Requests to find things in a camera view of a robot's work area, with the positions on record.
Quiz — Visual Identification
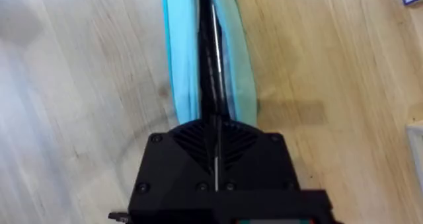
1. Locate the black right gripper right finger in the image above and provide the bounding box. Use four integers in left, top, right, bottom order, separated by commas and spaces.
216, 120, 301, 194

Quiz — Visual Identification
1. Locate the light blue zip bag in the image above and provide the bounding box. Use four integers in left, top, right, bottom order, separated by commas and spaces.
161, 0, 258, 128

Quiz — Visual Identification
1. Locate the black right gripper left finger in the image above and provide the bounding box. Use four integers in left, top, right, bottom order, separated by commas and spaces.
129, 119, 218, 215

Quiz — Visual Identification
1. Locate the white flat object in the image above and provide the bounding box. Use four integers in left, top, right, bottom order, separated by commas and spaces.
405, 122, 423, 194

